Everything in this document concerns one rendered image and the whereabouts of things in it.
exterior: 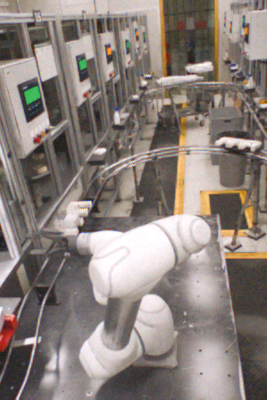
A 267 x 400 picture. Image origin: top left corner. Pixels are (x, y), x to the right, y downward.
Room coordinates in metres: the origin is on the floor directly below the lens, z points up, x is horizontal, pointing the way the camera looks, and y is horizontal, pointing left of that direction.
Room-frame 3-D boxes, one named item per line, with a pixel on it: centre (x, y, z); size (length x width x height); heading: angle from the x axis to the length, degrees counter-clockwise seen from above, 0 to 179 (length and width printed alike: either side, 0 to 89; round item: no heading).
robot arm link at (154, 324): (1.03, -0.01, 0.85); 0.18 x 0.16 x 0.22; 121
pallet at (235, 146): (2.92, -0.97, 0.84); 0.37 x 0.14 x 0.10; 47
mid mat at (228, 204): (3.25, -0.98, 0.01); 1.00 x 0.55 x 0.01; 169
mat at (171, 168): (5.81, -0.72, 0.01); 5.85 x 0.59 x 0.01; 169
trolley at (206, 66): (7.87, -1.75, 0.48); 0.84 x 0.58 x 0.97; 177
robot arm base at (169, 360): (1.05, -0.02, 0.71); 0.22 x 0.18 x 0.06; 169
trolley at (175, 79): (6.70, -1.10, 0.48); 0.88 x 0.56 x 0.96; 97
